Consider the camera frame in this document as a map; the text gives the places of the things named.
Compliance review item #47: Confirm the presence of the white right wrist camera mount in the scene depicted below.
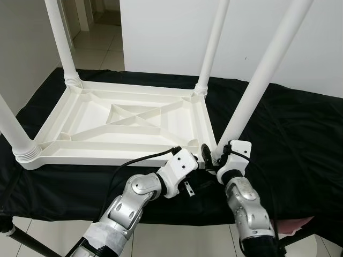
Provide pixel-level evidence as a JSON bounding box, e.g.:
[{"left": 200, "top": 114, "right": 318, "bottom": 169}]
[{"left": 228, "top": 140, "right": 252, "bottom": 175}]

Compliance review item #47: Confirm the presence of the white plastic table top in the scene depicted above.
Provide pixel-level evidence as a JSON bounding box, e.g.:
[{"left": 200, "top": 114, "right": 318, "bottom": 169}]
[{"left": 15, "top": 80, "right": 218, "bottom": 171}]

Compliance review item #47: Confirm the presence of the large pink towel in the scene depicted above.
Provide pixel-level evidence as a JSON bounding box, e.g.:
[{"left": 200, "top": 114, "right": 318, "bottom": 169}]
[{"left": 276, "top": 216, "right": 314, "bottom": 235}]

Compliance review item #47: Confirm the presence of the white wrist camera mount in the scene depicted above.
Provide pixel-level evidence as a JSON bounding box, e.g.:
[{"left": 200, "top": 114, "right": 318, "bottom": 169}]
[
  {"left": 156, "top": 149, "right": 200, "bottom": 199},
  {"left": 228, "top": 140, "right": 252, "bottom": 175}
]

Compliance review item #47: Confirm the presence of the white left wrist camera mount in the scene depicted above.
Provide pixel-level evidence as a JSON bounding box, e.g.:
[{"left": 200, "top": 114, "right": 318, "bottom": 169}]
[{"left": 156, "top": 149, "right": 200, "bottom": 199}]

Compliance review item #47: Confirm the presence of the black metal table leg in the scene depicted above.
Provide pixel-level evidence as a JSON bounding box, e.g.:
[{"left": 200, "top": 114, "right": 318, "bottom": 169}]
[
  {"left": 0, "top": 222, "right": 54, "bottom": 257},
  {"left": 279, "top": 230, "right": 317, "bottom": 250}
]

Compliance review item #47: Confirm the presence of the white plastic table leg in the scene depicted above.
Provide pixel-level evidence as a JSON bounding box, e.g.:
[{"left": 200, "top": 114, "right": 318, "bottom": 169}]
[
  {"left": 194, "top": 0, "right": 231, "bottom": 97},
  {"left": 0, "top": 95, "right": 42, "bottom": 164},
  {"left": 216, "top": 0, "right": 314, "bottom": 156},
  {"left": 44, "top": 0, "right": 83, "bottom": 89}
]

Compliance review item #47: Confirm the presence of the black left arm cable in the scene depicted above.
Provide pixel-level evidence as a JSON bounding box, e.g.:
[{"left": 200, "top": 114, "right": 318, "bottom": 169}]
[{"left": 107, "top": 146, "right": 182, "bottom": 185}]

